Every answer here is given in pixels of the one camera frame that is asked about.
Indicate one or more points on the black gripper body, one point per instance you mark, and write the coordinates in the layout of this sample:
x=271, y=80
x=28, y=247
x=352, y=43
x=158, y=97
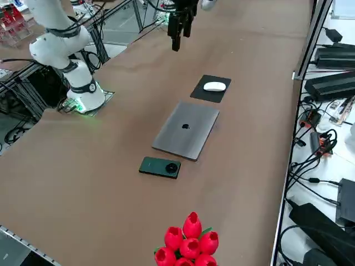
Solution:
x=185, y=7

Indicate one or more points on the white computer mouse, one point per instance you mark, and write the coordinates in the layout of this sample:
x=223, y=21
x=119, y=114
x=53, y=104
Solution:
x=214, y=86

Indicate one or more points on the dark green model phone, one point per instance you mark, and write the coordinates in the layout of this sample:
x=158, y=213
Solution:
x=155, y=166

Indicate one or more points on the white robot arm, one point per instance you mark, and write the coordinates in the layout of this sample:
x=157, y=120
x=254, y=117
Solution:
x=55, y=47
x=165, y=11

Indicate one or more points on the black mouse pad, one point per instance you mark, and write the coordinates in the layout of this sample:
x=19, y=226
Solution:
x=202, y=95

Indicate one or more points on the grey closed laptop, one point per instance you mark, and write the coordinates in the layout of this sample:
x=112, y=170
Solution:
x=185, y=135

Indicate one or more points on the small black power adapter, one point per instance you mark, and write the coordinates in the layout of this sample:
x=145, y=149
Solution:
x=334, y=34

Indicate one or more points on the long black power supply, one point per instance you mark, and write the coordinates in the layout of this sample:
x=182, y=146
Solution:
x=335, y=58
x=330, y=86

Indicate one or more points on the orange and black device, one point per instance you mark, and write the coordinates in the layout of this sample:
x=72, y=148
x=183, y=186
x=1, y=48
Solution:
x=312, y=117

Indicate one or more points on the clear acrylic shelf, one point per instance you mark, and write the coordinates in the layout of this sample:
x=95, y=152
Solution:
x=14, y=27

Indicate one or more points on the grey device with orange plugs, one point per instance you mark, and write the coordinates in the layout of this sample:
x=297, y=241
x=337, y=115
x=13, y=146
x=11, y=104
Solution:
x=316, y=140

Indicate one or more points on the red artificial tulip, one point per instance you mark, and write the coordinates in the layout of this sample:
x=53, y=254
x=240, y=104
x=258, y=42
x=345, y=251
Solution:
x=208, y=243
x=183, y=262
x=174, y=237
x=205, y=261
x=165, y=256
x=190, y=248
x=192, y=225

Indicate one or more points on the black box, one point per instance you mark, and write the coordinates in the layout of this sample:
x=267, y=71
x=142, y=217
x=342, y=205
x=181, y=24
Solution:
x=346, y=199

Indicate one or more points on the large black power supply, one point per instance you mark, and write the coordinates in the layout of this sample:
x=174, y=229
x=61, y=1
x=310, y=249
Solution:
x=319, y=224

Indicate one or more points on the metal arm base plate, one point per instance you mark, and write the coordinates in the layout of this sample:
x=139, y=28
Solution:
x=108, y=95

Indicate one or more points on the aluminium frame post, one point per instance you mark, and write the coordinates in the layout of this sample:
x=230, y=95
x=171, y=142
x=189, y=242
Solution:
x=312, y=41

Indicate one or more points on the silver metal rail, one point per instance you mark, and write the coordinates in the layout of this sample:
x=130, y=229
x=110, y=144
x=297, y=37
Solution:
x=30, y=245

